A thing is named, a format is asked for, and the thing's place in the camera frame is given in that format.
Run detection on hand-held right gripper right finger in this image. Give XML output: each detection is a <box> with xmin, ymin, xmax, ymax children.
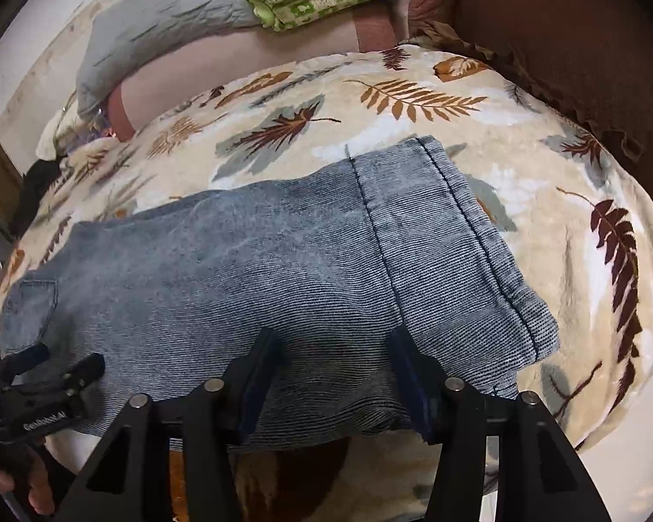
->
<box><xmin>386</xmin><ymin>329</ymin><xmax>613</xmax><ymax>522</ymax></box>

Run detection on black cloth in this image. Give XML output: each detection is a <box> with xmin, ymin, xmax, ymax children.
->
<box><xmin>11</xmin><ymin>160</ymin><xmax>61</xmax><ymax>237</ymax></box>

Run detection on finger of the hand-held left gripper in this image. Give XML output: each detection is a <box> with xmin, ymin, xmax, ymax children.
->
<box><xmin>33</xmin><ymin>352</ymin><xmax>107</xmax><ymax>399</ymax></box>
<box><xmin>0</xmin><ymin>342</ymin><xmax>51</xmax><ymax>380</ymax></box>

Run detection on person's left hand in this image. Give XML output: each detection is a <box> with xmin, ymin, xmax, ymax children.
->
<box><xmin>0</xmin><ymin>443</ymin><xmax>55</xmax><ymax>515</ymax></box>

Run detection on grey pillow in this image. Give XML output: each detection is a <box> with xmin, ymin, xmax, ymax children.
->
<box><xmin>76</xmin><ymin>0</ymin><xmax>262</xmax><ymax>120</ymax></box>

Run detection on blue denim pants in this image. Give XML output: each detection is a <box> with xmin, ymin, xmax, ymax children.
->
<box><xmin>0</xmin><ymin>135</ymin><xmax>559</xmax><ymax>438</ymax></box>

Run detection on pink striped bolster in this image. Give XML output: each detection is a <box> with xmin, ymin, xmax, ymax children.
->
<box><xmin>109</xmin><ymin>8</ymin><xmax>409</xmax><ymax>142</ymax></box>

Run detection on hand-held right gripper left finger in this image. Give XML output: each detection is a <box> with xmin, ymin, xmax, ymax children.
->
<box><xmin>65</xmin><ymin>329</ymin><xmax>284</xmax><ymax>522</ymax></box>

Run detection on leaf print blanket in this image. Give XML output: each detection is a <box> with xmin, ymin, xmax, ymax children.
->
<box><xmin>0</xmin><ymin>43</ymin><xmax>653</xmax><ymax>522</ymax></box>

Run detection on white cloth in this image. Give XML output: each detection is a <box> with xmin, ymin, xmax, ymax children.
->
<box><xmin>38</xmin><ymin>109</ymin><xmax>82</xmax><ymax>161</ymax></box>

